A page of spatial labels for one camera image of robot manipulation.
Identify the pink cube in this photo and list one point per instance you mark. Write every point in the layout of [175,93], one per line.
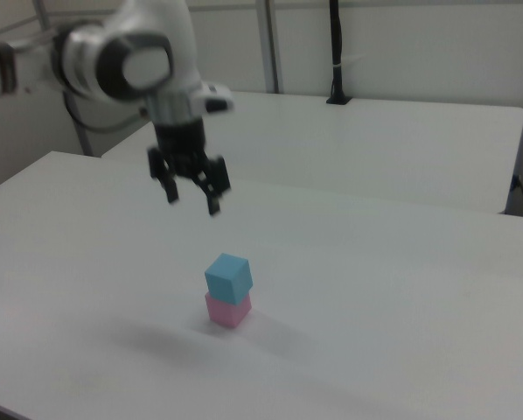
[226,314]

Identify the white table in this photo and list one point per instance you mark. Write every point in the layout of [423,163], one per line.
[353,144]

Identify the aluminium frame post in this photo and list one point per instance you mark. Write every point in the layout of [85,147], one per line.
[270,44]
[81,140]

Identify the blue cube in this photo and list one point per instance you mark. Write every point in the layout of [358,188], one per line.
[226,277]

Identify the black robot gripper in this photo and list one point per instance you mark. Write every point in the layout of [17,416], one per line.
[183,146]

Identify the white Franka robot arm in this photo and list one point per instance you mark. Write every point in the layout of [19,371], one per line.
[148,26]

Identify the black pole with clamp base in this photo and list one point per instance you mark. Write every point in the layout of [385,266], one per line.
[336,44]

